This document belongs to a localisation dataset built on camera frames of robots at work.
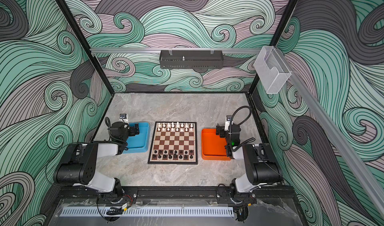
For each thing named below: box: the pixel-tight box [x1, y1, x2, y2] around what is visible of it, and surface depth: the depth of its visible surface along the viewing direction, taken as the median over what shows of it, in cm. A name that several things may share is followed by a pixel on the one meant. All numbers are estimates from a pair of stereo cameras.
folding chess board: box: [147, 121, 198, 165], surface depth 92 cm
